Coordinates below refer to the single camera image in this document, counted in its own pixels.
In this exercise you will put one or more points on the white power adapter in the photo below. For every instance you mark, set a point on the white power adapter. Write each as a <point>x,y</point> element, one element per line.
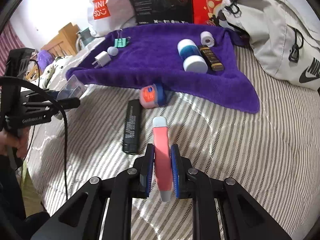
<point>101,59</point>

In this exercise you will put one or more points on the black product box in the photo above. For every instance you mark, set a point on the black product box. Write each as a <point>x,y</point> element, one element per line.
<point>163,11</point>

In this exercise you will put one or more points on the purple towel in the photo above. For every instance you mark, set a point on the purple towel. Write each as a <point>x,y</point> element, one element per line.
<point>152,57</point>

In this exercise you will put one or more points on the white shopping bag red logo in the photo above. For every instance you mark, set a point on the white shopping bag red logo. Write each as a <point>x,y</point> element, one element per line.
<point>105,16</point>

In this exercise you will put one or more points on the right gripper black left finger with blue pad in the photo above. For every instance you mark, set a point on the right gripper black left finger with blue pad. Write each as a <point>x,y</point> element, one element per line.
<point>101,209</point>

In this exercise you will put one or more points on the pink jar blue lid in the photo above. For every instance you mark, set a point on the pink jar blue lid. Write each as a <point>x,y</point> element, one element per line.
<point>152,96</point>

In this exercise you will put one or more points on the green binder clip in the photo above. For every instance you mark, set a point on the green binder clip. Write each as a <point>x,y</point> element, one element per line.
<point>121,42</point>

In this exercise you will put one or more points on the white round ball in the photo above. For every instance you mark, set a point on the white round ball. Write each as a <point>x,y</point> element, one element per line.
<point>113,51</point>

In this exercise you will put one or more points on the grey Nike bag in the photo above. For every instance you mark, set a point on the grey Nike bag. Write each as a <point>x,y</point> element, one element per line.
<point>282,42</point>

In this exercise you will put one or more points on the purple cloth background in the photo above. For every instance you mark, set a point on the purple cloth background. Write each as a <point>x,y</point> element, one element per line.
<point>44,58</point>

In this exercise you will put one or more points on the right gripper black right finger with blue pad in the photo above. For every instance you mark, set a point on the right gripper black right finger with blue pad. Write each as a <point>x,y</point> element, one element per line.
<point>221,205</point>

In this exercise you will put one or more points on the pink tube white cap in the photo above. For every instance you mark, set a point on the pink tube white cap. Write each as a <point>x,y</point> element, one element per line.
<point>162,157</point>

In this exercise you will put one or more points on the blue white cylindrical bottle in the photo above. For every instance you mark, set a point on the blue white cylindrical bottle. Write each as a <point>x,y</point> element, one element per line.
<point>191,56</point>

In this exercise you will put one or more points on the person's left hand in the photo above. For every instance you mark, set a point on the person's left hand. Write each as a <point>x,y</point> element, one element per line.
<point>20,143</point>

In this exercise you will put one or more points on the striped bed sheet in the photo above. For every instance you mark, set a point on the striped bed sheet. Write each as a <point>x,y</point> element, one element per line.
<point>273,154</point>

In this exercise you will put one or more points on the black rectangular bar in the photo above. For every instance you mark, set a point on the black rectangular bar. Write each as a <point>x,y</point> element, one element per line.
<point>132,127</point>

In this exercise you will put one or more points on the dark brown gold bottle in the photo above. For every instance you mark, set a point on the dark brown gold bottle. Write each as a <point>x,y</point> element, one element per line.
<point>210,58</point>

